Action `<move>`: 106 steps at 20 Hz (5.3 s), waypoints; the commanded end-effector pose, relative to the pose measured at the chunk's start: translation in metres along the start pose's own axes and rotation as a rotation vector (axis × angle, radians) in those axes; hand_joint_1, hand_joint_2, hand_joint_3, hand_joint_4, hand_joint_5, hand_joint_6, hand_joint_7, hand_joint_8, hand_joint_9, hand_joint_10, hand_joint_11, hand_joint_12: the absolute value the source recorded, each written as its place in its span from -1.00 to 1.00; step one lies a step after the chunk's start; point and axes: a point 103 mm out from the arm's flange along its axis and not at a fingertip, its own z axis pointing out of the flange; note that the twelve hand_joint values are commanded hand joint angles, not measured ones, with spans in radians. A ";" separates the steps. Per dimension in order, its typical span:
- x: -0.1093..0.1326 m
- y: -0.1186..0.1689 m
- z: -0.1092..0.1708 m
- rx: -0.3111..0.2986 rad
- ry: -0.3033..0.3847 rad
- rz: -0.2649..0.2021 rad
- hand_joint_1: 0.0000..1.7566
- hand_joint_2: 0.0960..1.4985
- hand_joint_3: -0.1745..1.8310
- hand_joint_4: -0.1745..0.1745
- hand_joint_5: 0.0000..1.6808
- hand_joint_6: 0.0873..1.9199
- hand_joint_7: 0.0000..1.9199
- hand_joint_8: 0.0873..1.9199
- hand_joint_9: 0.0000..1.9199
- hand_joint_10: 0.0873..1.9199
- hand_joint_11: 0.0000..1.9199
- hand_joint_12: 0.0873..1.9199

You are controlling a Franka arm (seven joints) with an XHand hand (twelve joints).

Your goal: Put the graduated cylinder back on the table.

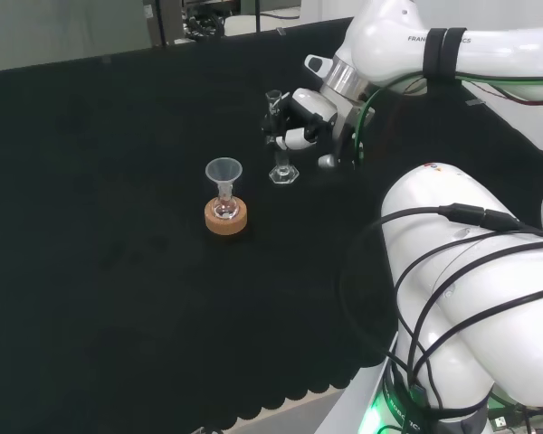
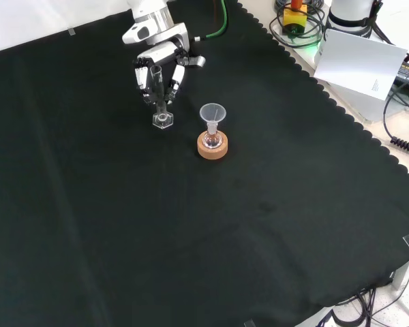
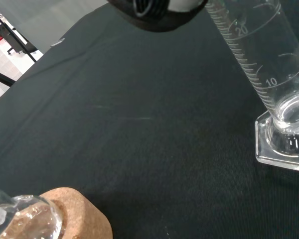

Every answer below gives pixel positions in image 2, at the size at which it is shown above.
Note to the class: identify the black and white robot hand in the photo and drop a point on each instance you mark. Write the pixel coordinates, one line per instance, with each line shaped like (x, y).
(156, 54)

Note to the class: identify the clear glass graduated cylinder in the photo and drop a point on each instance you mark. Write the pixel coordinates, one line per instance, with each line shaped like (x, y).
(163, 120)

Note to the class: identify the clear plastic funnel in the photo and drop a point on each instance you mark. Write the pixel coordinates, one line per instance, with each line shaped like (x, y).
(213, 112)

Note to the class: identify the grey tape strip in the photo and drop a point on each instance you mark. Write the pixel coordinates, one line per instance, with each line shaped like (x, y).
(72, 31)
(249, 323)

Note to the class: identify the small glass round-bottom flask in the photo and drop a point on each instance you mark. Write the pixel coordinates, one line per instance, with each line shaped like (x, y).
(212, 141)

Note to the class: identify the yellow stop button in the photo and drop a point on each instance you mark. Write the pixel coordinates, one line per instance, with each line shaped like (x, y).
(294, 18)

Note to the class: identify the black cloth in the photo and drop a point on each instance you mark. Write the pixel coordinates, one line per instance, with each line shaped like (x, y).
(156, 221)

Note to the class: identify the pale board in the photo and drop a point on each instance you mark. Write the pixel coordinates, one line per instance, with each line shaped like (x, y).
(358, 61)

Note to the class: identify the pale grey box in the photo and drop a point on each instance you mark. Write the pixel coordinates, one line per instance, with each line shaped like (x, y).
(364, 105)

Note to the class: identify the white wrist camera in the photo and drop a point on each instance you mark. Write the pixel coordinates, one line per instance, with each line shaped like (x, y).
(136, 34)

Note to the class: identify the aluminium bracket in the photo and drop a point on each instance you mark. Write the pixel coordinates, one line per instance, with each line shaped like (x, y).
(407, 272)

